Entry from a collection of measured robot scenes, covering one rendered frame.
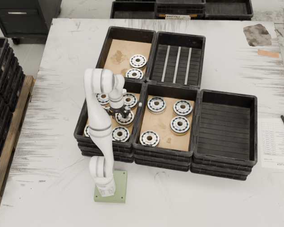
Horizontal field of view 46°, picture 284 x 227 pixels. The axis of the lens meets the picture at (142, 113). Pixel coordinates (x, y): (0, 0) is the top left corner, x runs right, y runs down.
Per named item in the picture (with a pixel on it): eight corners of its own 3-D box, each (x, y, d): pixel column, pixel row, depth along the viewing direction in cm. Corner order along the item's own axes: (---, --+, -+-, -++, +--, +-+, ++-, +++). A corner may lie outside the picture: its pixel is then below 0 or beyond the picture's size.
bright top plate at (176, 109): (190, 116, 181) (190, 115, 181) (172, 114, 182) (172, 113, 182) (192, 101, 187) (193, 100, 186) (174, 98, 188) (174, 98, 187)
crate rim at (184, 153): (192, 156, 163) (193, 154, 161) (131, 147, 167) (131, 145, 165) (199, 91, 184) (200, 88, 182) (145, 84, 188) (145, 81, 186)
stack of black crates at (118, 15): (156, 20, 325) (156, 1, 305) (155, 43, 308) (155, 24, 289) (114, 20, 327) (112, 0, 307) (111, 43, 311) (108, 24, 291)
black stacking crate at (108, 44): (145, 93, 196) (145, 81, 186) (96, 87, 199) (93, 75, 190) (156, 44, 217) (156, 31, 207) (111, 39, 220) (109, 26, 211)
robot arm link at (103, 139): (110, 131, 132) (86, 130, 132) (113, 182, 147) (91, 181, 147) (113, 118, 140) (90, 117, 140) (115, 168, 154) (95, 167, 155)
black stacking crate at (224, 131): (251, 174, 168) (257, 164, 158) (191, 165, 171) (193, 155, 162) (251, 108, 189) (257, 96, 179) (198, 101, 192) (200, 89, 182)
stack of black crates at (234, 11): (240, 22, 321) (249, -8, 292) (244, 45, 304) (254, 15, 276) (198, 21, 323) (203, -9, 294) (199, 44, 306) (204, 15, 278)
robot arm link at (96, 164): (86, 172, 142) (92, 185, 157) (108, 173, 142) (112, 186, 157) (89, 152, 147) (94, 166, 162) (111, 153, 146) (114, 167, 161)
